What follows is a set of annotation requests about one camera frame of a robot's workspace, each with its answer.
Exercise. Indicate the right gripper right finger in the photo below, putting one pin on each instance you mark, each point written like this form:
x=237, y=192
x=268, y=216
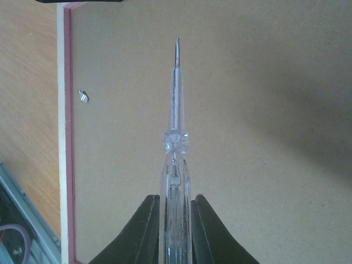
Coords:
x=211, y=240

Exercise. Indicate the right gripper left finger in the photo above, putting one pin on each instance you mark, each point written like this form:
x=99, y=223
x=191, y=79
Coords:
x=138, y=240

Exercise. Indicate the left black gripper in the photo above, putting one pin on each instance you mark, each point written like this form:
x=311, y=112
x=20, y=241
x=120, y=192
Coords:
x=74, y=1

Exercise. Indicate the clear plastic screwdriver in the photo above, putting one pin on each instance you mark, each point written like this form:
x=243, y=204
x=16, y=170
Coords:
x=175, y=210

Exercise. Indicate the pink photo frame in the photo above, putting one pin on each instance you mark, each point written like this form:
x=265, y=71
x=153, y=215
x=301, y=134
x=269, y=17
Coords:
x=267, y=101

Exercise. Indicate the metal frame turn clip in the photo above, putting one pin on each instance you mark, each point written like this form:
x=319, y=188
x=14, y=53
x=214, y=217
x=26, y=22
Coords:
x=83, y=96

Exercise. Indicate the aluminium rail base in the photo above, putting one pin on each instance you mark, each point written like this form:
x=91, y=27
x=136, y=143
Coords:
x=25, y=235

